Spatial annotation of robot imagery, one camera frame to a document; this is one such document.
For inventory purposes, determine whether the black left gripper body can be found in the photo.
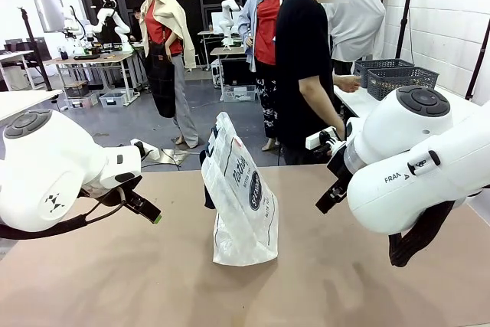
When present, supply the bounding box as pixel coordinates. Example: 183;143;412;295
80;179;135;208

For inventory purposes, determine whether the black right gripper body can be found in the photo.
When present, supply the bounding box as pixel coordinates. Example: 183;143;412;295
325;143;351;191

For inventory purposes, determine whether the white translucent printed shopping bag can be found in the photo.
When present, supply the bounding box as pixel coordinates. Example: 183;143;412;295
199;111;280;267

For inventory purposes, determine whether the person's right forearm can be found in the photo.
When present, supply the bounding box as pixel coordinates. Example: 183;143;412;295
298;73;346;137

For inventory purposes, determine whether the person's left hand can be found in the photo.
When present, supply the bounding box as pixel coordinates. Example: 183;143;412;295
334;74;362;94

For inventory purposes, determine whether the white side table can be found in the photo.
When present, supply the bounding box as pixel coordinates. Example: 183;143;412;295
332;83;478;120

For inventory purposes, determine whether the clear plastic storage bin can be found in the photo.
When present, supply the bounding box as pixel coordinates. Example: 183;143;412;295
98;90;129;110
62;93;100;110
221;84;259;103

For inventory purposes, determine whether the dark storage crate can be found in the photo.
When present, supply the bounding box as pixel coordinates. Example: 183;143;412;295
64;80;90;99

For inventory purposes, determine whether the white table with leg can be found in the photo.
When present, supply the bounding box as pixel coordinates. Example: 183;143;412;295
0;89;64;123

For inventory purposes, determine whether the person in black T-shirt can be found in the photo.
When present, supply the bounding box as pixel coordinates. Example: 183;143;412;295
274;0;351;166

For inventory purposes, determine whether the wooden top workbench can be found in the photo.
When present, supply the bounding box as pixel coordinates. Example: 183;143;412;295
42;52;136;106

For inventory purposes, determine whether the person in red top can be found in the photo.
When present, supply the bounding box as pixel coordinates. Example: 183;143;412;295
237;0;292;152

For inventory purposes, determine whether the white computer case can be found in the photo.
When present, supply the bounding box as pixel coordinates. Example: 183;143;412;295
211;59;224;86

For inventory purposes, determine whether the background desk with robot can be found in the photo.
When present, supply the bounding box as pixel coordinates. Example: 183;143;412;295
209;46;247;75

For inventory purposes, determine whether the black tripod stand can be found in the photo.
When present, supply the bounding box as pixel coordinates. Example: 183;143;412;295
16;6;54;92

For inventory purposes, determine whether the black tripod with white top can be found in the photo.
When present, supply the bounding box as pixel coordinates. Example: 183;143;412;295
394;0;419;61

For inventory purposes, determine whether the seated person in background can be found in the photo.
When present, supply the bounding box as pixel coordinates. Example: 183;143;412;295
130;5;147;43

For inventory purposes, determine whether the black slanted pole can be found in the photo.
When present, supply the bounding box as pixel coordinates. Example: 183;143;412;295
463;19;490;103

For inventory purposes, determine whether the mannequin with cream jacket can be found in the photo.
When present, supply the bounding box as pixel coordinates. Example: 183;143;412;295
135;0;201;149

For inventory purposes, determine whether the grey standing board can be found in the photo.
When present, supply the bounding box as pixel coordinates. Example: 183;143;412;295
31;0;65;34

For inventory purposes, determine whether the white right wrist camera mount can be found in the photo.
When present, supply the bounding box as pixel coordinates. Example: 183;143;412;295
304;126;346;154

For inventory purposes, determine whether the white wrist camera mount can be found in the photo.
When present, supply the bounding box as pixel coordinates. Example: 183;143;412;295
304;126;346;154
129;138;162;162

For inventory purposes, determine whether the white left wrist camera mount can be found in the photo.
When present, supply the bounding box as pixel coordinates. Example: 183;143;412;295
129;138;162;162

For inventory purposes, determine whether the metal mannequin base plate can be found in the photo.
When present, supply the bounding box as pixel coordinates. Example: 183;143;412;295
160;148;191;166

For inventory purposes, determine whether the black sleeved left arm cable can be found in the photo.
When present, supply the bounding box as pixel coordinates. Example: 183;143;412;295
0;188;128;240

